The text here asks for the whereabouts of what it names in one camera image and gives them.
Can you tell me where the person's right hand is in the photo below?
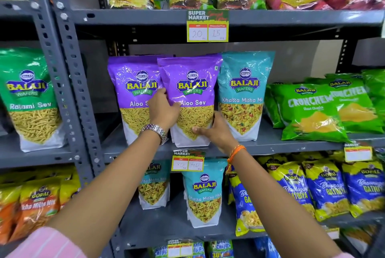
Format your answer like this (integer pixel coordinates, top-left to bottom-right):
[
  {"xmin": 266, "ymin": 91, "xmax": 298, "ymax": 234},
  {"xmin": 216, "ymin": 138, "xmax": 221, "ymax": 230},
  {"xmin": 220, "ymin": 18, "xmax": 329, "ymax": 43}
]
[{"xmin": 192, "ymin": 111, "xmax": 240, "ymax": 155}]

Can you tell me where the person's left hand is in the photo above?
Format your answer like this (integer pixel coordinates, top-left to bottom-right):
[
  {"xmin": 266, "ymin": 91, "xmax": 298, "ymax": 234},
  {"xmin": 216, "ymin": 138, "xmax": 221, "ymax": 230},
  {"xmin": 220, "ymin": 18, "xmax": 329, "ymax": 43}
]
[{"xmin": 148, "ymin": 87, "xmax": 181, "ymax": 132}]

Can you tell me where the purple snack pouch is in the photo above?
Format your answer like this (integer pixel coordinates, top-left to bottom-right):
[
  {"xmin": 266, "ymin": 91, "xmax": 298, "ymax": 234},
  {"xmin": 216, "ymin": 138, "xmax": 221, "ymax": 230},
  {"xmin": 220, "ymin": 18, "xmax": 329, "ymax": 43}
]
[
  {"xmin": 157, "ymin": 54, "xmax": 223, "ymax": 148},
  {"xmin": 108, "ymin": 55, "xmax": 165, "ymax": 146}
]

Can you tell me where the person's right forearm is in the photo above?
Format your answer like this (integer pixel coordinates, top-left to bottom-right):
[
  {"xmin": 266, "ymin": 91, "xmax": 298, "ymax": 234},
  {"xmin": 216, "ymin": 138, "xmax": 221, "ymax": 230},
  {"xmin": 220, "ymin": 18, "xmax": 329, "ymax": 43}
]
[{"xmin": 230, "ymin": 148, "xmax": 342, "ymax": 258}]

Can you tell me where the person's left forearm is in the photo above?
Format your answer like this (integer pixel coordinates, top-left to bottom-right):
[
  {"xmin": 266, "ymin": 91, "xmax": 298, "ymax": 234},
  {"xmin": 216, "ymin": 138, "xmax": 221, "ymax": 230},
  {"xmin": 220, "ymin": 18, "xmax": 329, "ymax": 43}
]
[{"xmin": 45, "ymin": 134, "xmax": 165, "ymax": 258}]

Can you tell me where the silver metal wristwatch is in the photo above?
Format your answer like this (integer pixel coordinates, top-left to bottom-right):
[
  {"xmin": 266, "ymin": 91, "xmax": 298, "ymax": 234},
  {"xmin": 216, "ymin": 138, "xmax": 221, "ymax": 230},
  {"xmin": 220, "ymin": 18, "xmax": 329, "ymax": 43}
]
[{"xmin": 139, "ymin": 124, "xmax": 168, "ymax": 145}]

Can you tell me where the green yellow price tag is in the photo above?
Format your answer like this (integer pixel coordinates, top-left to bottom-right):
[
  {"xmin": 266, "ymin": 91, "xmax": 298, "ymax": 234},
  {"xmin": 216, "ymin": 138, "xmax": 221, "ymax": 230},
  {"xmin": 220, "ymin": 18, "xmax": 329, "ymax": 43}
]
[
  {"xmin": 171, "ymin": 149, "xmax": 206, "ymax": 173},
  {"xmin": 344, "ymin": 143, "xmax": 374, "ymax": 163},
  {"xmin": 167, "ymin": 239, "xmax": 194, "ymax": 258},
  {"xmin": 186, "ymin": 10, "xmax": 229, "ymax": 43}
]

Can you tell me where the teal snack pouch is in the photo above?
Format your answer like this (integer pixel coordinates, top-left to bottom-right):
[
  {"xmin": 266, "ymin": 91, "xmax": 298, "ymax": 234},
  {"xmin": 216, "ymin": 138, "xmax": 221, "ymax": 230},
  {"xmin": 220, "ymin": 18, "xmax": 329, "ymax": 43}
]
[
  {"xmin": 182, "ymin": 158, "xmax": 228, "ymax": 231},
  {"xmin": 217, "ymin": 51, "xmax": 276, "ymax": 142},
  {"xmin": 138, "ymin": 160, "xmax": 171, "ymax": 210}
]

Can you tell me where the green puffed snack packet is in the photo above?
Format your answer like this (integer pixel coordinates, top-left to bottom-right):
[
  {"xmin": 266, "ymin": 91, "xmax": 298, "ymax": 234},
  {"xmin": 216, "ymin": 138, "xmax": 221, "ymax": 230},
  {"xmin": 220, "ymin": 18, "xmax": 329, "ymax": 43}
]
[
  {"xmin": 325, "ymin": 69, "xmax": 385, "ymax": 123},
  {"xmin": 270, "ymin": 83, "xmax": 352, "ymax": 143},
  {"xmin": 264, "ymin": 84, "xmax": 285, "ymax": 129},
  {"xmin": 305, "ymin": 77, "xmax": 384, "ymax": 134}
]

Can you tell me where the grey metal shelf rack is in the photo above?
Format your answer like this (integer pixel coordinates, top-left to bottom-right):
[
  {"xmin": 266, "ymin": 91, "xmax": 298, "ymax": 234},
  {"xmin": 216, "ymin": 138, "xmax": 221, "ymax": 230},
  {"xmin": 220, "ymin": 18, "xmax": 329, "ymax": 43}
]
[
  {"xmin": 0, "ymin": 0, "xmax": 94, "ymax": 258},
  {"xmin": 45, "ymin": 0, "xmax": 385, "ymax": 258}
]

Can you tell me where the orange yellow snack packet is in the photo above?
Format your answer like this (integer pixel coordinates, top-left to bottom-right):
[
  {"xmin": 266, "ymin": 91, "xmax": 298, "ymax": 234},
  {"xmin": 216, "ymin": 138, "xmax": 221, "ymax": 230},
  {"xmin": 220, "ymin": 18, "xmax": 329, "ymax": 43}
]
[
  {"xmin": 0, "ymin": 185, "xmax": 23, "ymax": 245},
  {"xmin": 9, "ymin": 177, "xmax": 63, "ymax": 242},
  {"xmin": 59, "ymin": 173, "xmax": 81, "ymax": 208}
]

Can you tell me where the blue snack packet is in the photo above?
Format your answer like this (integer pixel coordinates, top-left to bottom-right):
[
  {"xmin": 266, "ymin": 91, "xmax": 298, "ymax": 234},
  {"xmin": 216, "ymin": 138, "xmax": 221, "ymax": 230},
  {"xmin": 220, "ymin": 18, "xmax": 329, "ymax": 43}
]
[{"xmin": 254, "ymin": 236, "xmax": 282, "ymax": 258}]

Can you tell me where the row of blue yellow packets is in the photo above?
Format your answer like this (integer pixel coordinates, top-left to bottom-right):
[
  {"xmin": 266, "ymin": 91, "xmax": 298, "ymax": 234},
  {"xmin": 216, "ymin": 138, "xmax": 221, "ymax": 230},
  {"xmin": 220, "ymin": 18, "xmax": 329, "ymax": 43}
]
[{"xmin": 227, "ymin": 151, "xmax": 385, "ymax": 237}]

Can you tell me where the large green snack pouch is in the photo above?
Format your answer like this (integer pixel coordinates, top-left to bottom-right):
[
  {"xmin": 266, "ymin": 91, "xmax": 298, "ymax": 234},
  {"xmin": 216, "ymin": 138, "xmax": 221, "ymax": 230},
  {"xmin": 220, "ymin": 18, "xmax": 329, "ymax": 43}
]
[{"xmin": 0, "ymin": 48, "xmax": 67, "ymax": 152}]

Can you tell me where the yellow green snack packet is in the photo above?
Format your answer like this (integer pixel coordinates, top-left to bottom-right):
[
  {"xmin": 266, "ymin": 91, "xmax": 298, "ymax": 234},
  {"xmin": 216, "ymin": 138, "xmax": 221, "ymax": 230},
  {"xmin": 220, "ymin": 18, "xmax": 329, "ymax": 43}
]
[{"xmin": 341, "ymin": 226, "xmax": 377, "ymax": 255}]

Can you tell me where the orange thread bracelet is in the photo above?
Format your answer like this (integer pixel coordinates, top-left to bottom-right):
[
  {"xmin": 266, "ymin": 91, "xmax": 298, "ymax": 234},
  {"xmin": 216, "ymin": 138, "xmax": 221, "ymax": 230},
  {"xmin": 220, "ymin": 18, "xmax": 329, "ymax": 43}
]
[{"xmin": 226, "ymin": 145, "xmax": 246, "ymax": 174}]

